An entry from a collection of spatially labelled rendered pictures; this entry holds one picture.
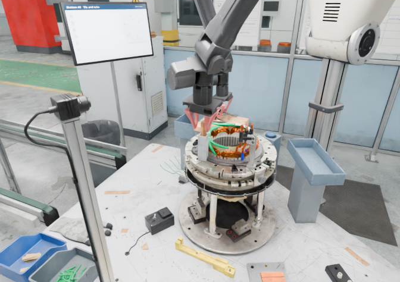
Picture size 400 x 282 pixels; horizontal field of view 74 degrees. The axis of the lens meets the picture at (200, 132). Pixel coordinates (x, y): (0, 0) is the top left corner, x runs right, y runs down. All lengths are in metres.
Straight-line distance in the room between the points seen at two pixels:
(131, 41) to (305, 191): 1.34
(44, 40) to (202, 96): 3.85
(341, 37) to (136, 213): 1.02
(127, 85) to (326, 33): 2.51
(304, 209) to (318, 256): 0.17
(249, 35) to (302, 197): 2.28
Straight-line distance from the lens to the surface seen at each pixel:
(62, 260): 1.05
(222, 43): 0.66
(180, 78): 0.68
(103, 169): 2.53
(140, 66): 3.07
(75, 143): 0.59
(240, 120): 1.25
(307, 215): 1.15
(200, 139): 0.83
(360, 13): 1.08
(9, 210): 1.51
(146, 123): 3.28
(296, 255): 1.05
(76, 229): 1.14
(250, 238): 1.03
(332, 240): 1.15
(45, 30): 4.43
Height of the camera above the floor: 1.56
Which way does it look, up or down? 26 degrees down
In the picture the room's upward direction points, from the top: straight up
